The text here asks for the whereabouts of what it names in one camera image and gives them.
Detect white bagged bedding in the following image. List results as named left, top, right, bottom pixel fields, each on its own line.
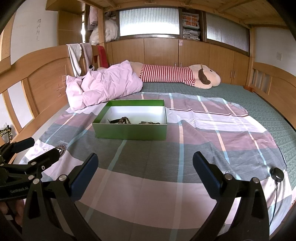
left=89, top=17, right=119, bottom=46

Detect black round puck with cable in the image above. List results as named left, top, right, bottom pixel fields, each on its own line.
left=269, top=167, right=285, bottom=227

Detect striped plush dog toy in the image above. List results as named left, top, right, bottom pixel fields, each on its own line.
left=97, top=61, right=221, bottom=90

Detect wooden headboard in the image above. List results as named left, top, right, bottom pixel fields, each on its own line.
left=1, top=45, right=73, bottom=142

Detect person's left hand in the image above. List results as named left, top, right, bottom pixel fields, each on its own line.
left=1, top=199, right=25, bottom=226

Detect wooden wall cabinets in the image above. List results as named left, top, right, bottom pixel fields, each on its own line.
left=106, top=38, right=249, bottom=86

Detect grey hanging clothes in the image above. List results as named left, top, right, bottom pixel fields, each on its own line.
left=66, top=43, right=93, bottom=77

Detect wooden footboard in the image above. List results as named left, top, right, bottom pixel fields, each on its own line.
left=247, top=62, right=296, bottom=128

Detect stacked folded textiles shelf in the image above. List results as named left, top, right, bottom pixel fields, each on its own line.
left=182, top=13, right=201, bottom=41

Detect pink crumpled pillow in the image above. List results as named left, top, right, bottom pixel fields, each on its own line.
left=66, top=60, right=143, bottom=110

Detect red hanging garment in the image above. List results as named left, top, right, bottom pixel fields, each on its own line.
left=97, top=45, right=109, bottom=68

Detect green cardboard box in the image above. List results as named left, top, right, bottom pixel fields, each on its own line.
left=92, top=99, right=168, bottom=141

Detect black yellow toy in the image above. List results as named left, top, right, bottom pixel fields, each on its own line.
left=1, top=125, right=13, bottom=142

